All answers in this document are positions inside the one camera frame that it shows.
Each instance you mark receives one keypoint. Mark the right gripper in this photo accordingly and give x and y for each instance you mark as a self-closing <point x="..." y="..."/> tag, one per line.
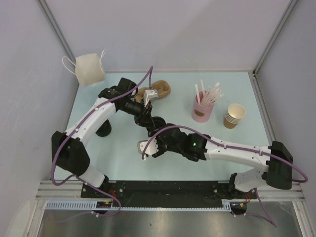
<point x="161" y="150"/>

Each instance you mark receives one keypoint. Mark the single black cup lid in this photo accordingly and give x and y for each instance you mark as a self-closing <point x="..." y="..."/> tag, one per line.
<point x="159" y="122"/>

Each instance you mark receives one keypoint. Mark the stack of black lids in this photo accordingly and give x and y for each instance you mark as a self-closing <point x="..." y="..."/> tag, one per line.
<point x="104" y="130"/>

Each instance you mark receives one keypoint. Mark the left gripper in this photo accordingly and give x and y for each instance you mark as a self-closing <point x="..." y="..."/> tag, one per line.
<point x="145" y="119"/>

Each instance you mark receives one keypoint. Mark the light blue paper bag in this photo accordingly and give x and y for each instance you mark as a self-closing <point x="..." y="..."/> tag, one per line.
<point x="88" y="68"/>

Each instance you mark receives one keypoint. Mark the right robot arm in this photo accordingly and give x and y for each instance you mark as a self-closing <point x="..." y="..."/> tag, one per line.
<point x="270" y="165"/>

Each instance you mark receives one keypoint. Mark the stacked brown pulp carriers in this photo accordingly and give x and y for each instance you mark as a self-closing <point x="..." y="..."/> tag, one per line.
<point x="162" y="87"/>

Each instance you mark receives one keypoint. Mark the stack of paper cups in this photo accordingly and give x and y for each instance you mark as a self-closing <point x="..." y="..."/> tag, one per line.
<point x="234" y="115"/>

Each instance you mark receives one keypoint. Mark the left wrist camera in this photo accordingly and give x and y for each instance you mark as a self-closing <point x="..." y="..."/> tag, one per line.
<point x="150" y="95"/>

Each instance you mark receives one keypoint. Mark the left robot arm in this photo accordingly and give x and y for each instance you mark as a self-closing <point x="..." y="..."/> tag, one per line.
<point x="69" y="147"/>

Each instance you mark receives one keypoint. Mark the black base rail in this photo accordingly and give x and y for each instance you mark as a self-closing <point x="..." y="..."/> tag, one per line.
<point x="172" y="194"/>

